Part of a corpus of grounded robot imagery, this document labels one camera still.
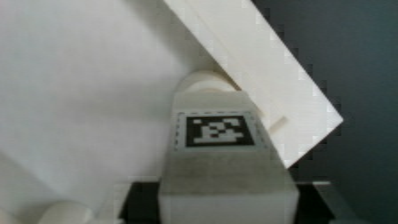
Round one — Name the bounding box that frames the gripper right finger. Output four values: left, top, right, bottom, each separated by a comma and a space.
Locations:
290, 179, 370, 224

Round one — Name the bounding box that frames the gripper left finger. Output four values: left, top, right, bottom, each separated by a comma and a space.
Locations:
98, 176, 162, 224

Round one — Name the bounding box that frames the white table leg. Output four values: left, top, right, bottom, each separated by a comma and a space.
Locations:
158, 71, 299, 224

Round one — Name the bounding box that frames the white square table top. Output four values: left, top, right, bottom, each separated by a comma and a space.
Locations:
0, 0, 343, 224

